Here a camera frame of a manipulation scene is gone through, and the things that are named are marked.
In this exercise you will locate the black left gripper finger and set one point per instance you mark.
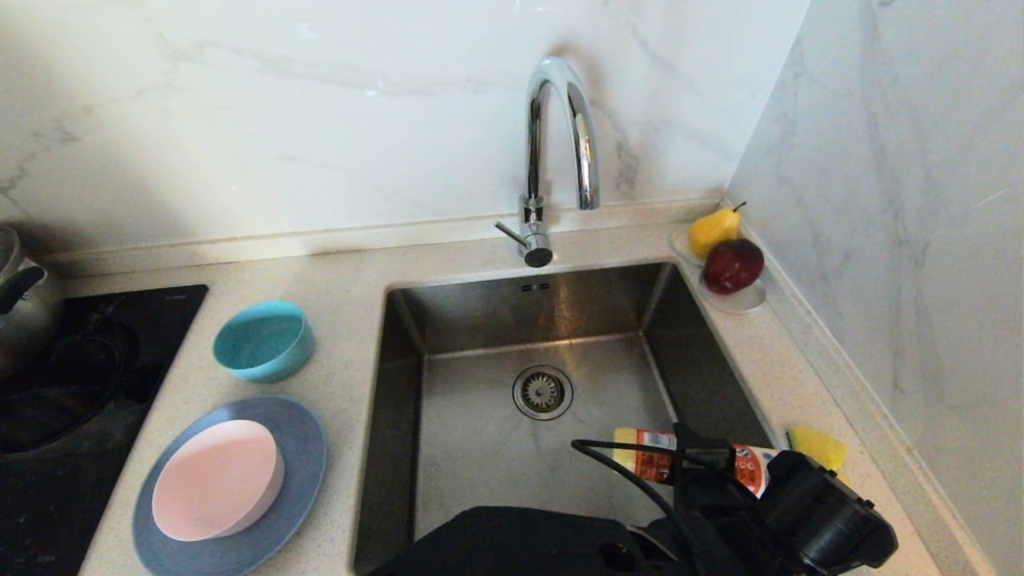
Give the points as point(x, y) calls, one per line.
point(704, 456)

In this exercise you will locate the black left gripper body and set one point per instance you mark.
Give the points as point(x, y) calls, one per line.
point(720, 504)

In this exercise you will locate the yellow orange detergent bottle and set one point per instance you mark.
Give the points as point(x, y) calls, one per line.
point(652, 464)

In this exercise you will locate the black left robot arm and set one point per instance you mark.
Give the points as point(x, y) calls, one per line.
point(832, 520)

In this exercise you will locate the yellow green sponge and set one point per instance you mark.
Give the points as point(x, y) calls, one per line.
point(820, 448)

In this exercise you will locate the stainless steel sink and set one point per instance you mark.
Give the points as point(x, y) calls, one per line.
point(480, 448)

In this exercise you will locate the small white dish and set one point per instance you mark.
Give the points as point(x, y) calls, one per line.
point(746, 300)
point(678, 245)

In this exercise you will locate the round metal drain strainer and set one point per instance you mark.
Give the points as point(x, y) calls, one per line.
point(542, 392)

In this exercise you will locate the dark red apple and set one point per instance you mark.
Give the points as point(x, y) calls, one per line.
point(732, 266)

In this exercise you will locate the yellow pear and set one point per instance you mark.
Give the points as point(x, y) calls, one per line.
point(710, 230)

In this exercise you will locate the chrome gooseneck faucet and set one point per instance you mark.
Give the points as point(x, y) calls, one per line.
point(534, 144)

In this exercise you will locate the blue-grey plate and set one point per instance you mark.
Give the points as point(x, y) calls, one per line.
point(308, 448)

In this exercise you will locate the teal bowl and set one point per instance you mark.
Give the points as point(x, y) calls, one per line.
point(264, 344)

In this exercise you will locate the pink bowl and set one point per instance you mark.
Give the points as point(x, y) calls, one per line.
point(216, 480)

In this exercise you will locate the black induction cooktop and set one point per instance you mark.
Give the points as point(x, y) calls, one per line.
point(48, 496)

